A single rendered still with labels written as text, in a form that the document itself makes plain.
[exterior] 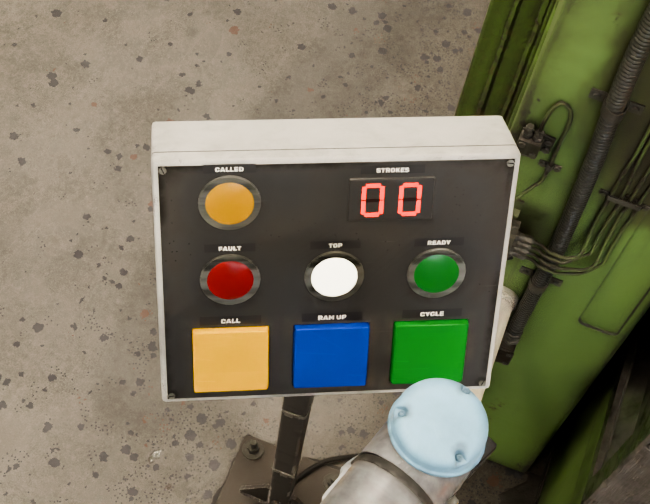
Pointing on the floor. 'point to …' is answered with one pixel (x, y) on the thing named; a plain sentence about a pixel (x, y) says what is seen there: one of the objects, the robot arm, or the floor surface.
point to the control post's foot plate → (240, 488)
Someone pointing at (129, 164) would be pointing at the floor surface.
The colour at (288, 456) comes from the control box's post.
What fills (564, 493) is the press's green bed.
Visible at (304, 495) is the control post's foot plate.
